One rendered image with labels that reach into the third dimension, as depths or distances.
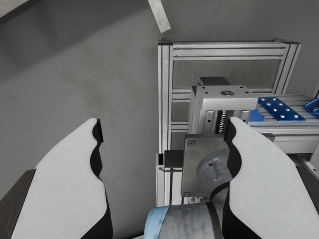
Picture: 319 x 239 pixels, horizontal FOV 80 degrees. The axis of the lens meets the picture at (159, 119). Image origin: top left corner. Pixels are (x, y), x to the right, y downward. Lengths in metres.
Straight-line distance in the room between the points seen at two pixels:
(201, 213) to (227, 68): 1.05
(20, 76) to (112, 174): 1.18
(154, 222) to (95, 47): 1.28
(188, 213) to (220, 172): 0.13
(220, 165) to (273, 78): 1.06
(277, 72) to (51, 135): 1.85
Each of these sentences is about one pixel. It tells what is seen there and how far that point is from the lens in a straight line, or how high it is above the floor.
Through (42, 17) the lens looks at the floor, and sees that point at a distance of 1.61.
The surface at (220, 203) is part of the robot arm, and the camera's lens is 0.44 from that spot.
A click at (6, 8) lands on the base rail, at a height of 0.70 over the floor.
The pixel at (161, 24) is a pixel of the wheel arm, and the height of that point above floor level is 0.82.
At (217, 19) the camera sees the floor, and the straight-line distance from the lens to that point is 1.47.
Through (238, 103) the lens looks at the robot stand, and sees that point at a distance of 0.51.
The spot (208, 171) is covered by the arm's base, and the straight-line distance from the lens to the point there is 0.50.
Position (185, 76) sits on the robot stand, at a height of 0.21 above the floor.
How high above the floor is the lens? 1.42
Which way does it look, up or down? 60 degrees down
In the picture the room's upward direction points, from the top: 179 degrees clockwise
